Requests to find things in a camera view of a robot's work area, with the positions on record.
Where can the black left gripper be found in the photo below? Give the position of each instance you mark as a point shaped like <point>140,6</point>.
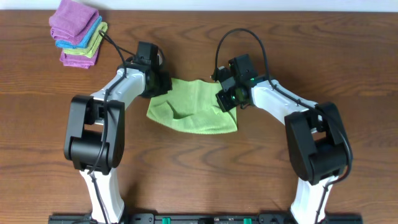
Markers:
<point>162,86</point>

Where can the blue folded cloth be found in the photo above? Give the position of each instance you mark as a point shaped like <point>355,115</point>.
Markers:
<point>80,42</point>

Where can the green folded cloth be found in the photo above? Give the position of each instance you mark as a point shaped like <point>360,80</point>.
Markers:
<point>93,43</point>

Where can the purple folded cloth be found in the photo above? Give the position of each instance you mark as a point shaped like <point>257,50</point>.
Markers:
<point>79,61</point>
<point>70,20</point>

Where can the bottom purple folded cloth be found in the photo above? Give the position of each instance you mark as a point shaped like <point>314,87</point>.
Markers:
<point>79,61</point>

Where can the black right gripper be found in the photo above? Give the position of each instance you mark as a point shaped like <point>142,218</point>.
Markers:
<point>224,100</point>

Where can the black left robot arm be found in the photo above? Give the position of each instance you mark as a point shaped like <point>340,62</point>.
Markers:
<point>95,136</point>

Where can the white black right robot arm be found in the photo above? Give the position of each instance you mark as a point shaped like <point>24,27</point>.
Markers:
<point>316,139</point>

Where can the top purple folded cloth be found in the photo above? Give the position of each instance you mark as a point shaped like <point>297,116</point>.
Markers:
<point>70,20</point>

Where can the light green microfiber cloth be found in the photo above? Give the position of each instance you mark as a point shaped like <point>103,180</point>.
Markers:
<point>191,107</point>

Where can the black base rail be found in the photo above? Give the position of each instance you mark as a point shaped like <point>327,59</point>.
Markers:
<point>148,218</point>

